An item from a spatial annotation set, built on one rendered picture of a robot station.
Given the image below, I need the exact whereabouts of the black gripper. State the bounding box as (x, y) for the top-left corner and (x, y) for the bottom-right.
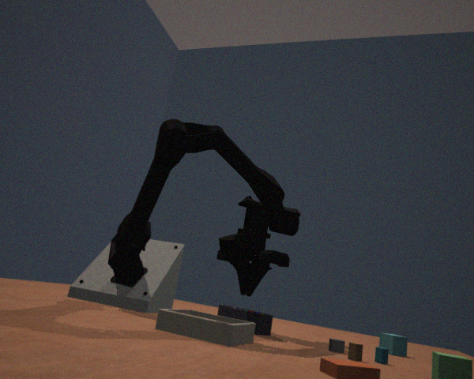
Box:
(216, 225), (290, 297)

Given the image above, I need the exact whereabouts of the orange-brown flat block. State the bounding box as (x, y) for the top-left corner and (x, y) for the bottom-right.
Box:
(320, 358), (380, 379)

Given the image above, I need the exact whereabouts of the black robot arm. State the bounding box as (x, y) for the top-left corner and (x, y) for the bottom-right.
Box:
(108, 118), (301, 287)

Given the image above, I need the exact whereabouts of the small teal block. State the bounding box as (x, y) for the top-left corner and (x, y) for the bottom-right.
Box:
(375, 347), (388, 365)

